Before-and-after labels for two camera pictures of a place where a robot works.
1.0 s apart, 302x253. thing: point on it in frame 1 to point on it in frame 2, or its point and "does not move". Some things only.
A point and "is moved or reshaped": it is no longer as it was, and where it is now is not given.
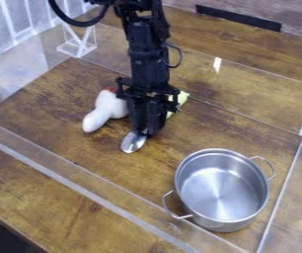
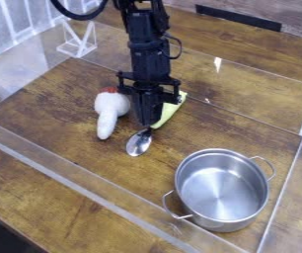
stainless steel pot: (222, 189) does not move
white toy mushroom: (110, 107) is moved or reshaped
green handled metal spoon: (134, 141) is moved or reshaped
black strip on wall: (229, 16) does not move
